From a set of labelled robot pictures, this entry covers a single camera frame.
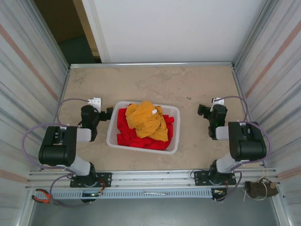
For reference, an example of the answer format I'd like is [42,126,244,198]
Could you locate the orange-handled pliers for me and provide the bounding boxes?
[31,188,65,207]

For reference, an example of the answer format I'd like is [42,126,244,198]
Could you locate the red cloth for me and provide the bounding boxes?
[116,103,175,152]

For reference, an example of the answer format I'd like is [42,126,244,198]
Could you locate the grey slotted cable duct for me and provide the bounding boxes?
[50,188,214,200]

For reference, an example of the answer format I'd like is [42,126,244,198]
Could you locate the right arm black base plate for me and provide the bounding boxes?
[194,170,237,186]

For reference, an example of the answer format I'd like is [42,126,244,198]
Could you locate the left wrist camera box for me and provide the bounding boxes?
[87,97,102,111]

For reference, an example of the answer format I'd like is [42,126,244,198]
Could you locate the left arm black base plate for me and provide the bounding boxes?
[70,172,112,188]

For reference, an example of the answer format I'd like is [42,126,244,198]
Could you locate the beige door frame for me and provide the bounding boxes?
[72,0,102,57]

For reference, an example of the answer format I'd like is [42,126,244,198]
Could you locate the mustard yellow t-shirt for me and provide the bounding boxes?
[125,100,169,142]

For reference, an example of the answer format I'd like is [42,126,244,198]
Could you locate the white perforated plastic basket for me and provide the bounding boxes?
[106,101,181,155]

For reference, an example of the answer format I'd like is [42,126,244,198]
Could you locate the brown pouch with string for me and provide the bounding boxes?
[242,168,280,202]

